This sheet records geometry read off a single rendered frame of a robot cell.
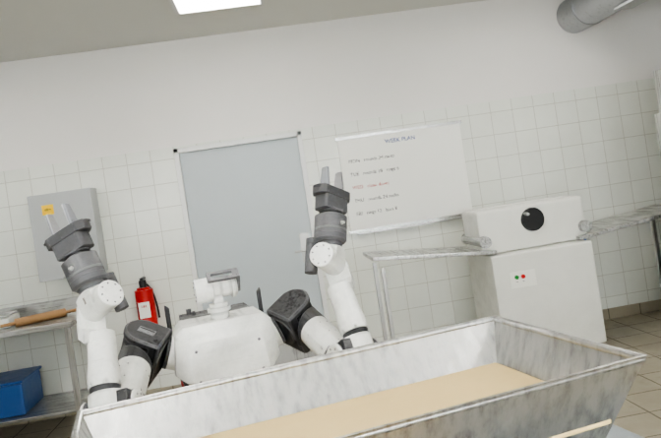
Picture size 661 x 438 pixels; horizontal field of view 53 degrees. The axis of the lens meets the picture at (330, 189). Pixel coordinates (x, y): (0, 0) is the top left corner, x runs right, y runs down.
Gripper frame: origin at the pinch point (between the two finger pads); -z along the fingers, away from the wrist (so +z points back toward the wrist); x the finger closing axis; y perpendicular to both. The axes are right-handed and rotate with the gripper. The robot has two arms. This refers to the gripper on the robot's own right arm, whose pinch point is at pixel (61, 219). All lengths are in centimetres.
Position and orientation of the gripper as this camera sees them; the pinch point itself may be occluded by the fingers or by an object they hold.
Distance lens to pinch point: 175.7
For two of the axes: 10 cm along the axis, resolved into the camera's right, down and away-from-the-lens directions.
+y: -2.7, -0.9, -9.6
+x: 8.4, -5.1, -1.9
